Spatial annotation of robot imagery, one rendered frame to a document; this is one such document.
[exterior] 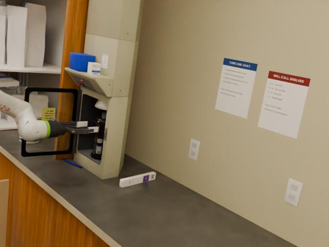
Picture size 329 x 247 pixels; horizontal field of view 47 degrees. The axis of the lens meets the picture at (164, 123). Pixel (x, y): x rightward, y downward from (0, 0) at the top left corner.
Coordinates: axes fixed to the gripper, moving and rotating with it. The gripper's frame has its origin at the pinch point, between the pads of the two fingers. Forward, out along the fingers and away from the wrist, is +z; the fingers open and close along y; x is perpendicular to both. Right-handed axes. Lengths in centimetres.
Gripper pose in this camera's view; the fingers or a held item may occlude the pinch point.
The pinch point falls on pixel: (89, 126)
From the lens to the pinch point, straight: 218.9
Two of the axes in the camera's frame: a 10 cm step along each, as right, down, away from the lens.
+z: 7.3, -0.5, 6.8
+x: -1.5, 9.6, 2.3
